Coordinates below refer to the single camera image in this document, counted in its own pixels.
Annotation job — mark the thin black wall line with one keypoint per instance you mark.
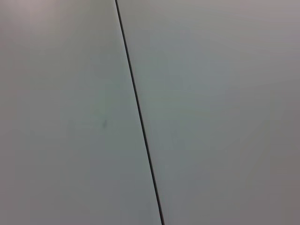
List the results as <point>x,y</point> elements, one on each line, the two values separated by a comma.
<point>138,112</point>

